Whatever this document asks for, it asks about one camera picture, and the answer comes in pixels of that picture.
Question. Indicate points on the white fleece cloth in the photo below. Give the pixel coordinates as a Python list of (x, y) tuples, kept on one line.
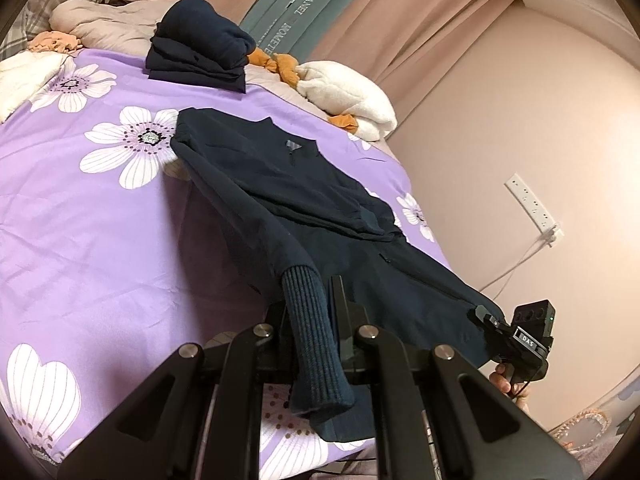
[(25, 80)]

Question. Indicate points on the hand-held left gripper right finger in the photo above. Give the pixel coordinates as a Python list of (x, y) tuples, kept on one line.
[(345, 320)]

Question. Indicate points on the folded navy clothes stack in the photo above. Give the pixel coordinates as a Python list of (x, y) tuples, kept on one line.
[(200, 35)]

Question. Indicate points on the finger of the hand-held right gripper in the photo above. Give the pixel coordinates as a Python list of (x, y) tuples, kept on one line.
[(487, 320)]

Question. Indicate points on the white wall socket strip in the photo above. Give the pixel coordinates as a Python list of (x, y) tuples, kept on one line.
[(530, 205)]

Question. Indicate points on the peach cloth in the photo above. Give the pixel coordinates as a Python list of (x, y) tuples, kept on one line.
[(52, 42)]

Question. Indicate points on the beige quilt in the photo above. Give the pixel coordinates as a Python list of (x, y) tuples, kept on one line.
[(100, 20)]

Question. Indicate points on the pink curtain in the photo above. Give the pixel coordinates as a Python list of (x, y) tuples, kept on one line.
[(400, 35)]

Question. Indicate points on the person's right hand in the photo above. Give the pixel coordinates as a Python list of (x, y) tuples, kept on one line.
[(501, 382)]

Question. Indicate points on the grey-green curtain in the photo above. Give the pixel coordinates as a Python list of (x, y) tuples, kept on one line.
[(310, 5)]

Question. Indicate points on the purple floral bedsheet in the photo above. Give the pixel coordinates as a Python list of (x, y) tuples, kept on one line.
[(125, 240)]

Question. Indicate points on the white goose plush toy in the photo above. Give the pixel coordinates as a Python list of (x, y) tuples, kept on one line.
[(345, 95)]

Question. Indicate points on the navy zip jacket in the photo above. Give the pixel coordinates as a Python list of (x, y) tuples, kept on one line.
[(310, 195)]

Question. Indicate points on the lace-trimmed grey cloth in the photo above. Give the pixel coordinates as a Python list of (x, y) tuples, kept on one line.
[(590, 425)]

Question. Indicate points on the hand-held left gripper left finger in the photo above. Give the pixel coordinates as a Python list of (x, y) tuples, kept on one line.
[(250, 360)]

